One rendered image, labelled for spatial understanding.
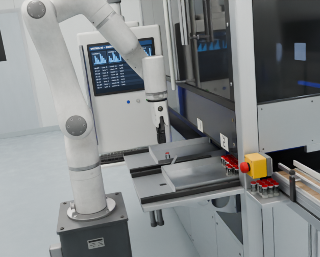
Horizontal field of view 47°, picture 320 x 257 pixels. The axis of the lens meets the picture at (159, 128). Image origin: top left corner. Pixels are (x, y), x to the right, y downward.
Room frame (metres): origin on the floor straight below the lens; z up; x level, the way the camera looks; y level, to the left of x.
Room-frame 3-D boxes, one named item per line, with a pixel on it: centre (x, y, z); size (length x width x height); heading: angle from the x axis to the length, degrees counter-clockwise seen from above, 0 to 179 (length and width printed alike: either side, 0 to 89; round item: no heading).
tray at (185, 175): (1.49, -0.18, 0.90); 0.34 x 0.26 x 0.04; 100
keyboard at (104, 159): (2.12, 0.18, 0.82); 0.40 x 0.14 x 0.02; 98
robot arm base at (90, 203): (1.33, 0.30, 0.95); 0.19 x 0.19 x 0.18
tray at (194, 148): (1.83, -0.12, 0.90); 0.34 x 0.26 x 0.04; 100
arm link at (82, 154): (1.37, 0.30, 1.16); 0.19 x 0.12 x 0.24; 10
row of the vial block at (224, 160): (1.51, -0.29, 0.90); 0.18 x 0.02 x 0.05; 10
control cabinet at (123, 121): (2.35, 0.19, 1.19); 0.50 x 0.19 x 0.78; 98
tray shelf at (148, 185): (1.65, -0.08, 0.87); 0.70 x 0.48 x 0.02; 10
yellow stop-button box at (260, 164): (1.27, -0.34, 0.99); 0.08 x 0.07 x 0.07; 100
